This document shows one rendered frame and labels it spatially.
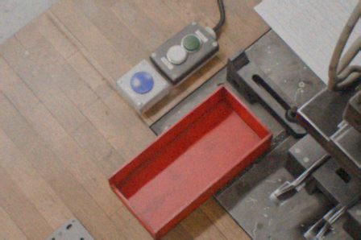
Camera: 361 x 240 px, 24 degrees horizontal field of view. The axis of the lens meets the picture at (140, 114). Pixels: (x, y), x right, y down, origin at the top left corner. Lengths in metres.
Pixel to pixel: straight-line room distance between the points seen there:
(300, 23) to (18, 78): 0.51
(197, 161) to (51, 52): 0.33
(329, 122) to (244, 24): 0.38
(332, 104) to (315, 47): 0.32
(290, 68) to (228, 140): 0.17
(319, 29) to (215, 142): 0.28
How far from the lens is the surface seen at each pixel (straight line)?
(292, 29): 1.51
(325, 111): 1.19
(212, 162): 1.40
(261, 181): 1.40
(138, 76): 1.42
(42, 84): 1.48
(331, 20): 1.53
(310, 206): 1.39
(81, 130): 1.44
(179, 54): 1.44
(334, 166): 1.33
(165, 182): 1.39
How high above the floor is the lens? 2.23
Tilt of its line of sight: 68 degrees down
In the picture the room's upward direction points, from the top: 10 degrees counter-clockwise
